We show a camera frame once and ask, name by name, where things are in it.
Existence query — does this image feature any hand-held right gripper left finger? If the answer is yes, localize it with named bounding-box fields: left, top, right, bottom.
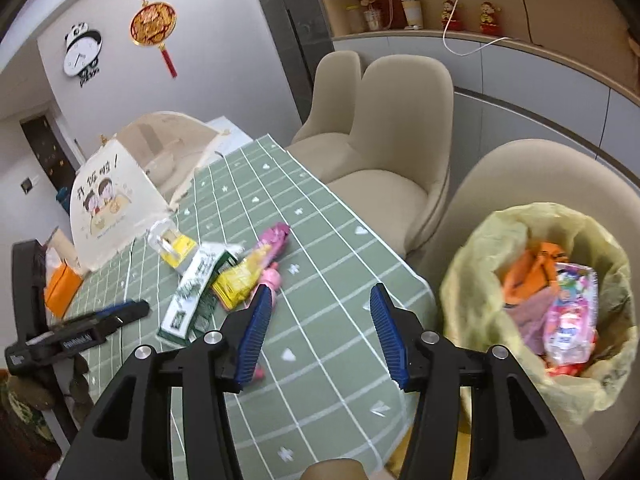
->
left=55, top=284, right=275, bottom=480

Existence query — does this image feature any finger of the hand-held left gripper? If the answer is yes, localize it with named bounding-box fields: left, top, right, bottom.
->
left=64, top=298, right=152, bottom=333

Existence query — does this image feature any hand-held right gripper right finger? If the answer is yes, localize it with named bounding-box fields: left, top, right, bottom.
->
left=369, top=282, right=586, bottom=480

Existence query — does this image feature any yellow plastic bin bag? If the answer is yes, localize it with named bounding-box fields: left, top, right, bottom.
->
left=439, top=202, right=634, bottom=427

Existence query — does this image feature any pale pink plastic wrapper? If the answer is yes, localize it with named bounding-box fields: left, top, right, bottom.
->
left=504, top=294, right=552, bottom=354

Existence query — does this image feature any orange snack wrapper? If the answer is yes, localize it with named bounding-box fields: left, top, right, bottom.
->
left=501, top=242, right=567, bottom=307

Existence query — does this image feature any pink printed snack wrapper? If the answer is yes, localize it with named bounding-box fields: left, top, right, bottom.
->
left=544, top=262, right=599, bottom=367

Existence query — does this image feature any orange tissue box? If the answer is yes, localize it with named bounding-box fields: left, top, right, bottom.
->
left=44, top=255, right=86, bottom=319

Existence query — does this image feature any yellow snack packet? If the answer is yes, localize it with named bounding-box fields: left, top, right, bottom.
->
left=211, top=254, right=274, bottom=311

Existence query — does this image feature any small bright pink wrapper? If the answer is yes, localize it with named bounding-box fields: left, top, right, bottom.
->
left=251, top=266, right=282, bottom=382

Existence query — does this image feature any green white carton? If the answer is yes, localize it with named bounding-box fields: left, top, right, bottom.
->
left=157, top=241, right=242, bottom=347

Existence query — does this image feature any clear bag with yellow label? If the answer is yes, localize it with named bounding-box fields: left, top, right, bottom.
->
left=147, top=219, right=199, bottom=274

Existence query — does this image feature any green checked tablecloth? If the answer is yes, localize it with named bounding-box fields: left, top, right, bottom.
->
left=50, top=134, right=437, bottom=480

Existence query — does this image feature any magenta snack pouch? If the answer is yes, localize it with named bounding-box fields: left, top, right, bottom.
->
left=256, top=222, right=293, bottom=267

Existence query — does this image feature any printed mesh food cover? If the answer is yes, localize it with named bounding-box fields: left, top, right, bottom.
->
left=67, top=111, right=227, bottom=272

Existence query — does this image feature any dark door with stickers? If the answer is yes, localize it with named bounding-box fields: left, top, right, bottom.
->
left=19, top=114, right=84, bottom=212

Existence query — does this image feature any white rectangular box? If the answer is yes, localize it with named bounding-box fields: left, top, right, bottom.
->
left=204, top=115, right=254, bottom=154

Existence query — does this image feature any beige upholstered chair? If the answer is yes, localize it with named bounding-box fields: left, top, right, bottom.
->
left=326, top=54, right=456, bottom=257
left=287, top=50, right=364, bottom=155
left=416, top=138, right=640, bottom=286

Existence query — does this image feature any grey sideboard cabinet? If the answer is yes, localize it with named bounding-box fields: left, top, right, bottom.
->
left=331, top=29, right=640, bottom=188

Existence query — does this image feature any white lidded cup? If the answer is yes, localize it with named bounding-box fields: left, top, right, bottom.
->
left=399, top=0, right=424, bottom=30

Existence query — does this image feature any red seated figurine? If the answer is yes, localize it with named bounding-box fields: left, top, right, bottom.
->
left=441, top=0, right=464, bottom=31
left=478, top=2, right=502, bottom=36

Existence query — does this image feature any dark red gift bag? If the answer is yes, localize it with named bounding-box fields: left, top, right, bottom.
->
left=375, top=0, right=407, bottom=30

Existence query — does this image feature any gold flower ornament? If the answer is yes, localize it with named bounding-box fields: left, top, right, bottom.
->
left=357, top=0, right=384, bottom=32

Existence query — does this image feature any panda wall clock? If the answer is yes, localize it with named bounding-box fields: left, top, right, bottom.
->
left=62, top=22, right=104, bottom=89

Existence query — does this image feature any red round wall ornament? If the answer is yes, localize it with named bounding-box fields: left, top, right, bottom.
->
left=129, top=0, right=180, bottom=80

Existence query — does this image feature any white charging cable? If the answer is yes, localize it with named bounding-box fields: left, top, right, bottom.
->
left=442, top=0, right=509, bottom=57

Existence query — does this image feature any black power cable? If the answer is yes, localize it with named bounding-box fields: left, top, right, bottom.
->
left=519, top=0, right=545, bottom=47

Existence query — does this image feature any wooden wall shelf unit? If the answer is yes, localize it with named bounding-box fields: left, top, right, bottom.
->
left=305, top=0, right=640, bottom=88

